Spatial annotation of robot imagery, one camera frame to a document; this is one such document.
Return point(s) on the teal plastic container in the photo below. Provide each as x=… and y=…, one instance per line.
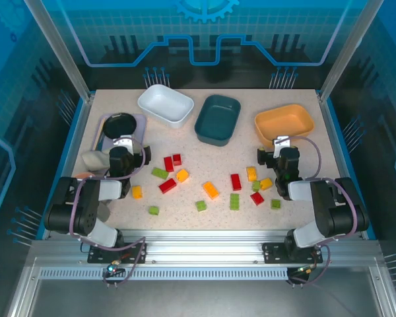
x=217, y=115

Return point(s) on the beige cloth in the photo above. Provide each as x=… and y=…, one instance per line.
x=92, y=160

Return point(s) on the lavender tray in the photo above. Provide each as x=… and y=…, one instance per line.
x=140, y=127

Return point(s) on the aluminium frame post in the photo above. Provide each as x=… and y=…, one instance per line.
x=348, y=49
x=59, y=49

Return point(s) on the long green lego brick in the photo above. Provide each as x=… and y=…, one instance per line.
x=234, y=201
x=160, y=173

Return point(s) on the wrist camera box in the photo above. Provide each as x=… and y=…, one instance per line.
x=123, y=143
x=281, y=143

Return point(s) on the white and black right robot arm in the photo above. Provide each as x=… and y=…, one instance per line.
x=323, y=204

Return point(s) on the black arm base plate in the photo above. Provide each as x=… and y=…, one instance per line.
x=137, y=251
x=272, y=252

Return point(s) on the black round plate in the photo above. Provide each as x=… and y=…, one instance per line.
x=118, y=125

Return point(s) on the orange-yellow plastic container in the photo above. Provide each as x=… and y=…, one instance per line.
x=283, y=120

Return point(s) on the pink mug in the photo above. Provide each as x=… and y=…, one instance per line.
x=84, y=175

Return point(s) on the orange lego brick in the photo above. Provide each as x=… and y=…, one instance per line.
x=211, y=190

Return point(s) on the small red lego brick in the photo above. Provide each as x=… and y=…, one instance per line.
x=177, y=160

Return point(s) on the aluminium mounting rail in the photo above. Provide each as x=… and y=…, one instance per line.
x=201, y=247

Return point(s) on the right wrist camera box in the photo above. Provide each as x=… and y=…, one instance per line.
x=281, y=143

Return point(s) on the grey mug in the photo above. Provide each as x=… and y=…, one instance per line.
x=105, y=213

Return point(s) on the white plastic container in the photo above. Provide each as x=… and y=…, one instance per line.
x=165, y=102

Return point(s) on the yellow lego brick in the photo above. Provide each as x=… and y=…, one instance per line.
x=182, y=175
x=137, y=191
x=251, y=173
x=266, y=183

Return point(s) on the small green lego brick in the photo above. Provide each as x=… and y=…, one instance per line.
x=256, y=186
x=276, y=204
x=153, y=210
x=201, y=205

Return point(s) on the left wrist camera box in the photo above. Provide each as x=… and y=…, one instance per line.
x=123, y=143

